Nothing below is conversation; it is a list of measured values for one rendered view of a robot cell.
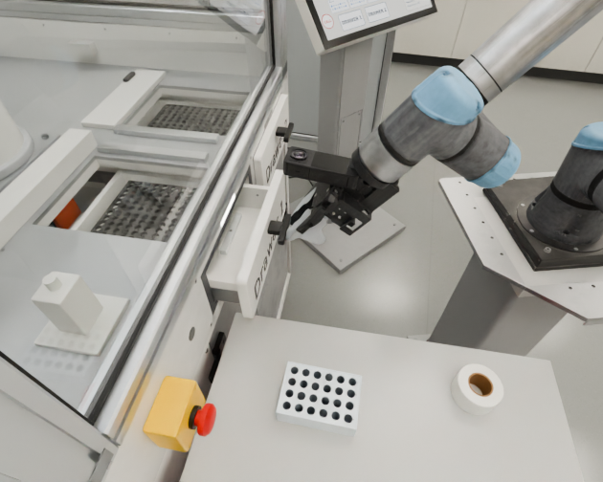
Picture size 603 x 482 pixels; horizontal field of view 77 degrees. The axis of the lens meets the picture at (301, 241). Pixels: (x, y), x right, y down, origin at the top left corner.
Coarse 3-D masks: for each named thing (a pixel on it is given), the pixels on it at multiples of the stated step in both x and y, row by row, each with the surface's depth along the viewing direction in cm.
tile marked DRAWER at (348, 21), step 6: (348, 12) 113; (354, 12) 114; (360, 12) 115; (342, 18) 112; (348, 18) 113; (354, 18) 114; (360, 18) 115; (342, 24) 112; (348, 24) 113; (354, 24) 114; (360, 24) 115
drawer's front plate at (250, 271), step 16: (272, 192) 72; (272, 208) 70; (256, 224) 67; (256, 240) 64; (272, 240) 74; (256, 256) 62; (240, 272) 59; (256, 272) 64; (240, 288) 59; (256, 288) 65; (240, 304) 63; (256, 304) 67
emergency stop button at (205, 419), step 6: (204, 408) 49; (210, 408) 49; (198, 414) 49; (204, 414) 48; (210, 414) 49; (198, 420) 48; (204, 420) 48; (210, 420) 49; (198, 426) 48; (204, 426) 48; (210, 426) 49; (198, 432) 48; (204, 432) 48; (210, 432) 49
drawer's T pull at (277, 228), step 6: (288, 216) 70; (270, 222) 69; (276, 222) 69; (282, 222) 69; (288, 222) 69; (270, 228) 68; (276, 228) 68; (282, 228) 68; (288, 228) 69; (276, 234) 68; (282, 234) 67; (282, 240) 66
